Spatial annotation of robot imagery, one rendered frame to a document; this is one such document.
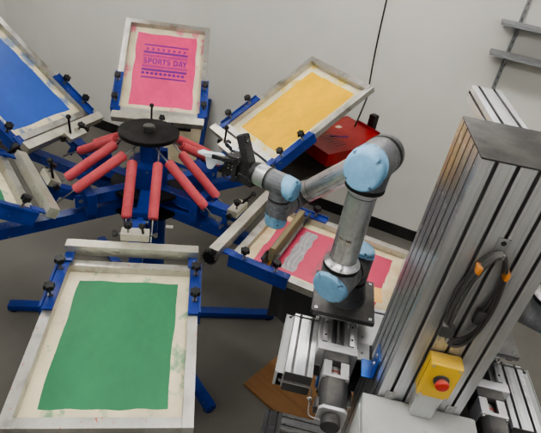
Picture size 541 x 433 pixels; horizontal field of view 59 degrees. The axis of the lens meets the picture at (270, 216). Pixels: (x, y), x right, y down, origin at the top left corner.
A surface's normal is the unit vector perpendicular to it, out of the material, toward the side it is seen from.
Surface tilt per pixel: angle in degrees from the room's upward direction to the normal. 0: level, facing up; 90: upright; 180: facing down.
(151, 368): 0
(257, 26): 90
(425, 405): 90
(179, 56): 32
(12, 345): 0
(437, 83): 90
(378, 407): 0
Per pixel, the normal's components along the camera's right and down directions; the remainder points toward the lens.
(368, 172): -0.54, 0.28
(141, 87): 0.18, -0.40
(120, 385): 0.15, -0.82
